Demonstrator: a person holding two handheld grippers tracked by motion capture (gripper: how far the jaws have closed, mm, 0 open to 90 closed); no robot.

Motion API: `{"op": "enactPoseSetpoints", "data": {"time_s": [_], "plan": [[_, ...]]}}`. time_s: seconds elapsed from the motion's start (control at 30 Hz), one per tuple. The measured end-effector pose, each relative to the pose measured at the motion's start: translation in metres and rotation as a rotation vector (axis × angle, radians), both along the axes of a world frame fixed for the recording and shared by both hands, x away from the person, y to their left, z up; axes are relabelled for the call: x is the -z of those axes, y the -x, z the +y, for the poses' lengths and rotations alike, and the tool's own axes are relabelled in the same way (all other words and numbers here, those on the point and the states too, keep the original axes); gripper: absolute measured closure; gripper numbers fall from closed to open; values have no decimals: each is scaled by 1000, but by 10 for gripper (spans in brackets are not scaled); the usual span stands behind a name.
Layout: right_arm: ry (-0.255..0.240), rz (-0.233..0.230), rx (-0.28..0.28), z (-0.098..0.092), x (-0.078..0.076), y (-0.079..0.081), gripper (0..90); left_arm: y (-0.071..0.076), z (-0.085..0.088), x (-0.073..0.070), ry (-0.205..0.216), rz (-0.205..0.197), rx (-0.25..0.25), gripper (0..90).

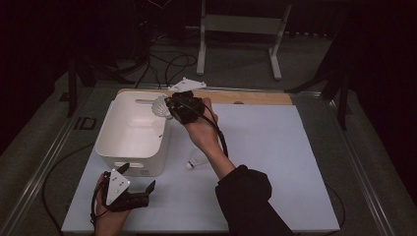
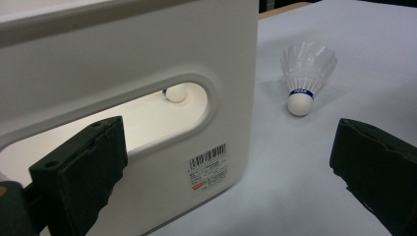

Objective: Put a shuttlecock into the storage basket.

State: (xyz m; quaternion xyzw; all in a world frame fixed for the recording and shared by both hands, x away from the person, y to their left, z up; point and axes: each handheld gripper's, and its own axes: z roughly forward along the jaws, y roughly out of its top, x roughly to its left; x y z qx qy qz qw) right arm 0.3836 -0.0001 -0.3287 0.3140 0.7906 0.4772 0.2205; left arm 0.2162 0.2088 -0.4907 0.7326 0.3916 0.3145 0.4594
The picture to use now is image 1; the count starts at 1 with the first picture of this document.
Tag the white table mat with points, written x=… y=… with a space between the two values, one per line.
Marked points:
x=278 y=147

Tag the white plastic bin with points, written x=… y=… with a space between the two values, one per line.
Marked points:
x=131 y=131

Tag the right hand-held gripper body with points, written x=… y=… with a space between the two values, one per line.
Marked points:
x=191 y=106

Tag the white metal stand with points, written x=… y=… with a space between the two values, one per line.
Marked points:
x=242 y=24

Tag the black stand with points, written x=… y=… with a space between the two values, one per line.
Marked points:
x=342 y=105
x=72 y=88

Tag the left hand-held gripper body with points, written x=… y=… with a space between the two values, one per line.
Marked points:
x=116 y=185

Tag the metal floor rail frame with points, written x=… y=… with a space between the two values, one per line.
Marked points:
x=50 y=154

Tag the person's left hand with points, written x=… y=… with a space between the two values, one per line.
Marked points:
x=106 y=224

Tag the person's right hand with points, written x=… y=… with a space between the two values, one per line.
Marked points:
x=205 y=134

